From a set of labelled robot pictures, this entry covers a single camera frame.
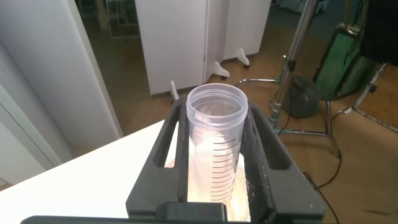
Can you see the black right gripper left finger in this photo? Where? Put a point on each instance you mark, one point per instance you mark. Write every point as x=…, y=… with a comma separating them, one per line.
x=155, y=186

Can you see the green leaning board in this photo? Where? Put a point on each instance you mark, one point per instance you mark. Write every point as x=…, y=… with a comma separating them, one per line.
x=339, y=62

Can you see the graduated clear plastic test tube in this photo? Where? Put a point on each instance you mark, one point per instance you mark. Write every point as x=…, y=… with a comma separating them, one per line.
x=217, y=130

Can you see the white folding partition screen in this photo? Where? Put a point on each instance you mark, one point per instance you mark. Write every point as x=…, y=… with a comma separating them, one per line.
x=174, y=46
x=46, y=77

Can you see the metal light stand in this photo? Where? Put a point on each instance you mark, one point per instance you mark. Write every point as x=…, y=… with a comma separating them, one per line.
x=292, y=62

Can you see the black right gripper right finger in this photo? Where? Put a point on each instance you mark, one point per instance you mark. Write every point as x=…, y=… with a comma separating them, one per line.
x=280, y=193

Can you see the grey sandbag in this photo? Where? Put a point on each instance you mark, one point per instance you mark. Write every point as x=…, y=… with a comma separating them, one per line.
x=303, y=98

